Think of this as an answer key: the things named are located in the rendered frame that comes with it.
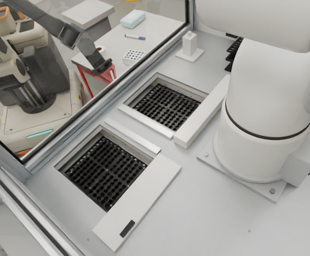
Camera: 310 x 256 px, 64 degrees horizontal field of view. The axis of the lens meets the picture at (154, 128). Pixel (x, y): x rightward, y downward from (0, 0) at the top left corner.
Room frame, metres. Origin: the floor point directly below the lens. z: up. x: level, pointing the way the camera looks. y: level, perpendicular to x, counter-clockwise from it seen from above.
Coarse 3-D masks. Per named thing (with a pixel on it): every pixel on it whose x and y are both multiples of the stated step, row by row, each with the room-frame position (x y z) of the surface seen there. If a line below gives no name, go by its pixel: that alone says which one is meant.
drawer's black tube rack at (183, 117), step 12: (156, 96) 0.69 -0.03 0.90; (168, 96) 0.71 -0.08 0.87; (180, 96) 0.67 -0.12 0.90; (144, 108) 0.64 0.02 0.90; (156, 108) 0.63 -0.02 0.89; (168, 108) 0.62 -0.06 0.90; (180, 108) 0.61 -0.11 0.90; (192, 108) 0.59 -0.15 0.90; (156, 120) 0.57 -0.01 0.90; (168, 120) 0.56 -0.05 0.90; (180, 120) 0.55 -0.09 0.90
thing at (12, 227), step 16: (0, 192) 0.24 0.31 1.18; (0, 208) 0.17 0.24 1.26; (16, 208) 0.21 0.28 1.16; (0, 224) 0.12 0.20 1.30; (16, 224) 0.14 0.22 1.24; (32, 224) 0.18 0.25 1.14; (0, 240) 0.09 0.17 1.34; (16, 240) 0.10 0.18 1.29; (32, 240) 0.12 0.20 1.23; (48, 240) 0.15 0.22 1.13
